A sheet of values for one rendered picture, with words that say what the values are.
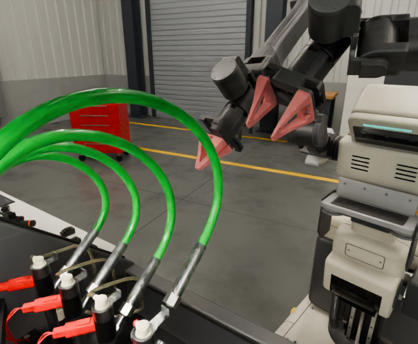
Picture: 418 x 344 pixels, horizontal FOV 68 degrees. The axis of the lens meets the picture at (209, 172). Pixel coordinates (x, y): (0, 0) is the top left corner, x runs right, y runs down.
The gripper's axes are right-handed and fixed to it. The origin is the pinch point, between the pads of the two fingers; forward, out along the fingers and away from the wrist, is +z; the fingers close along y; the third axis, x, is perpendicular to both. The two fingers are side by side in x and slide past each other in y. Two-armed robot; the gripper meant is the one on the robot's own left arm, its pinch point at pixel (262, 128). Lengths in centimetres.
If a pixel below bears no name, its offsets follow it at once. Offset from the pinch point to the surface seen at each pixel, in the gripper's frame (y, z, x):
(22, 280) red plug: -16.4, 43.3, -2.8
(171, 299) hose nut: 5.7, 28.0, -0.6
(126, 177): -13.7, 19.6, -2.4
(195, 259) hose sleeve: 4.2, 22.0, 1.1
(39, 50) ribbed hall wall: -727, -28, 269
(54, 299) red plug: -8.6, 40.4, -2.8
